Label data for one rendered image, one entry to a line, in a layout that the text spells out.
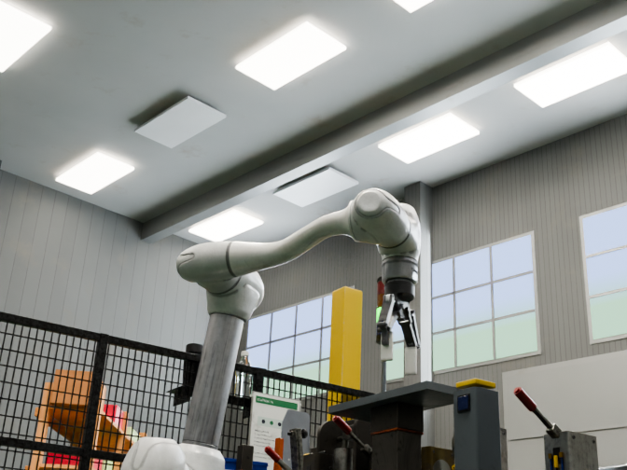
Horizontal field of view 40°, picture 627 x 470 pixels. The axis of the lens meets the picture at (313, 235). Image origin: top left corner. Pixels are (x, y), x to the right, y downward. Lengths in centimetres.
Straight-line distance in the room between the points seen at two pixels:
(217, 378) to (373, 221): 71
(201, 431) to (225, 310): 34
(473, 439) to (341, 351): 188
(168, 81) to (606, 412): 637
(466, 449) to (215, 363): 88
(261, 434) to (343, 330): 63
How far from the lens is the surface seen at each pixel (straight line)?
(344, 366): 363
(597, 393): 1036
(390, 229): 204
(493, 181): 1215
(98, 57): 1057
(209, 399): 243
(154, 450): 223
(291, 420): 306
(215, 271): 236
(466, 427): 184
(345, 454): 238
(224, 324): 247
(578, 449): 188
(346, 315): 370
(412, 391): 193
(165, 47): 1018
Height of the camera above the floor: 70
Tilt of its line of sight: 24 degrees up
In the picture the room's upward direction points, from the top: 3 degrees clockwise
